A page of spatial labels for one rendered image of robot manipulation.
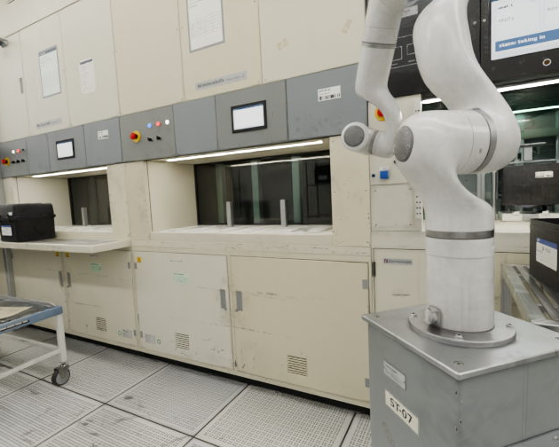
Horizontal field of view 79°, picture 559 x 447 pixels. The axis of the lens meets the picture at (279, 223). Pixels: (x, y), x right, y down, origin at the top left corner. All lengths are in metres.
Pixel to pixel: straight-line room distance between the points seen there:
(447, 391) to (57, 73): 2.83
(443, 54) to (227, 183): 1.79
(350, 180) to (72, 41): 2.08
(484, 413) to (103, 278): 2.33
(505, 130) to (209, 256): 1.51
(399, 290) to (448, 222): 0.85
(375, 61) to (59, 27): 2.37
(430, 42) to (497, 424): 0.68
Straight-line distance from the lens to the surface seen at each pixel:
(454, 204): 0.69
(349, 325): 1.62
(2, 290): 3.89
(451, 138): 0.67
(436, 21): 0.80
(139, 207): 2.25
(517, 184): 1.87
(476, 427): 0.70
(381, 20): 1.02
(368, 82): 1.04
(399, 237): 1.47
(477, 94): 0.78
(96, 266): 2.66
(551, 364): 0.78
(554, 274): 1.13
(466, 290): 0.72
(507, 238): 1.46
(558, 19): 1.56
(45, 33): 3.13
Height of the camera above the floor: 1.04
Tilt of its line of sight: 5 degrees down
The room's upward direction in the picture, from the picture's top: 3 degrees counter-clockwise
